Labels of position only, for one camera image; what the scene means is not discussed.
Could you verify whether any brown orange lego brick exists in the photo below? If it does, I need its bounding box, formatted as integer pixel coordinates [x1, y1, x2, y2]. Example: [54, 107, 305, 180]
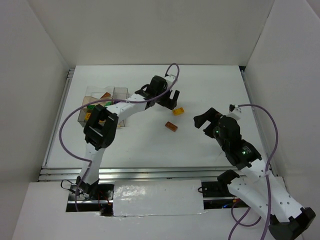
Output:
[165, 121, 178, 132]

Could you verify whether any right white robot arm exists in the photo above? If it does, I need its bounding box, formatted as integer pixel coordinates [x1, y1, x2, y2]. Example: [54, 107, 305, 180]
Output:
[193, 104, 316, 240]

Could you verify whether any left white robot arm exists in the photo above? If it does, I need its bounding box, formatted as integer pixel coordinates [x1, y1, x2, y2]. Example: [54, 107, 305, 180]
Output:
[76, 75, 180, 198]

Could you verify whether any clear tall narrow container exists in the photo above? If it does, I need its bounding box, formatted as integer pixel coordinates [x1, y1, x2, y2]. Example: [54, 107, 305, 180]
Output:
[112, 87, 130, 100]

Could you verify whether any clear wavy container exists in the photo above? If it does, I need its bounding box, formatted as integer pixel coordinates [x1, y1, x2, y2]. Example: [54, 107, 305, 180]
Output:
[85, 86, 115, 99]

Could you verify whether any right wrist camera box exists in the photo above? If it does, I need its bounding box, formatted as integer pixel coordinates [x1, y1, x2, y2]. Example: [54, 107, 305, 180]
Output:
[226, 104, 242, 121]

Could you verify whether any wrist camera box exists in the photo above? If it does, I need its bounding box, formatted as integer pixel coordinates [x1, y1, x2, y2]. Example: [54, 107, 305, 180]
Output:
[226, 104, 242, 121]
[164, 74, 176, 85]

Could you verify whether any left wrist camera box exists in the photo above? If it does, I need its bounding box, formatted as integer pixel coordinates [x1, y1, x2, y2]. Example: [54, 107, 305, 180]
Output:
[164, 74, 176, 85]

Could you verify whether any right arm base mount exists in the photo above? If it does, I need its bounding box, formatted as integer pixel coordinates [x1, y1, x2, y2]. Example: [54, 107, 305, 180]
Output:
[197, 170, 247, 210]

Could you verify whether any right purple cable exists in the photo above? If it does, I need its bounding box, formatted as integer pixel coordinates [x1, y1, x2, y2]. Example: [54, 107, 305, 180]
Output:
[228, 103, 279, 240]

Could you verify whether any purple cable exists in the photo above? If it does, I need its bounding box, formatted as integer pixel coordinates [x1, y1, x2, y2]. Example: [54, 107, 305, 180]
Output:
[58, 62, 181, 213]
[228, 103, 279, 240]

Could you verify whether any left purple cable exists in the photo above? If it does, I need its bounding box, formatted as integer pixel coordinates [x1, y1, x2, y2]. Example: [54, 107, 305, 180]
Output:
[58, 62, 181, 213]

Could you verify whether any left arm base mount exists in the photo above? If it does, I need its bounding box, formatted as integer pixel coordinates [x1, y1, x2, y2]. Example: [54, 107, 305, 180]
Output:
[60, 179, 115, 217]

